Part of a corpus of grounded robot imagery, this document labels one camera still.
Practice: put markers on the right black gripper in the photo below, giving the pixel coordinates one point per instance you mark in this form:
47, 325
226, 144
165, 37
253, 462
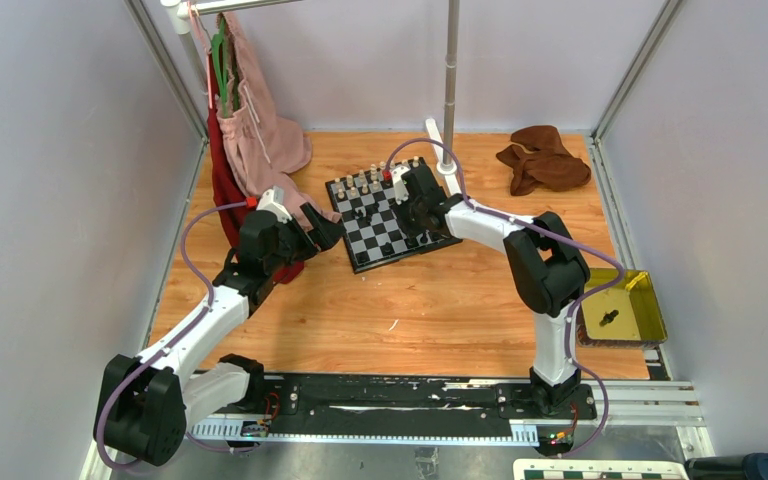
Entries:
412, 230

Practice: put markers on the yellow transparent tray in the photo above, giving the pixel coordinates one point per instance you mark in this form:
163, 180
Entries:
640, 323

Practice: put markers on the red hanging garment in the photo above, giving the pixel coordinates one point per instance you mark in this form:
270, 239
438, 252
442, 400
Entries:
225, 188

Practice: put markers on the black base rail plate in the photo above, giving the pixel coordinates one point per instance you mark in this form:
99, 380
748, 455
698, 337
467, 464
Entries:
409, 409

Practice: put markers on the dark blue object corner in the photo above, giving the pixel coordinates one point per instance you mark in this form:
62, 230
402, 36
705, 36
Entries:
753, 466

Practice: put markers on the white clothes rack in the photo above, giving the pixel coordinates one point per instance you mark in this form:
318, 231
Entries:
186, 18

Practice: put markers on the pink hanging garment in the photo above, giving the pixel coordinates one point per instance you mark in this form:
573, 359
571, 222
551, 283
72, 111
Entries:
263, 148

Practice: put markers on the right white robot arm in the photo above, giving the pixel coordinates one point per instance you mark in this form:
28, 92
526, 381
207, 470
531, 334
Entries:
548, 270

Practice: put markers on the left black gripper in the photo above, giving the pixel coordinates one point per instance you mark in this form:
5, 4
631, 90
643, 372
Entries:
323, 233

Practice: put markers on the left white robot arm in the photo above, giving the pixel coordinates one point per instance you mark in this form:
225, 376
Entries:
149, 402

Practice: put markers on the black white chessboard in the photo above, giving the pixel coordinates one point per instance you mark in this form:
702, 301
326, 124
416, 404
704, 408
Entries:
366, 201

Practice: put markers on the brown cloth pile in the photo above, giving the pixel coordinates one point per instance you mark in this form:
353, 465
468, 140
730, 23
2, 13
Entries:
537, 157

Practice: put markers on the black piece in tray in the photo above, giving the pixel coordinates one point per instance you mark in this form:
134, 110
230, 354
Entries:
609, 317

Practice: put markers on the green clothes hanger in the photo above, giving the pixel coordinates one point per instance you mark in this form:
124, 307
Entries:
220, 66

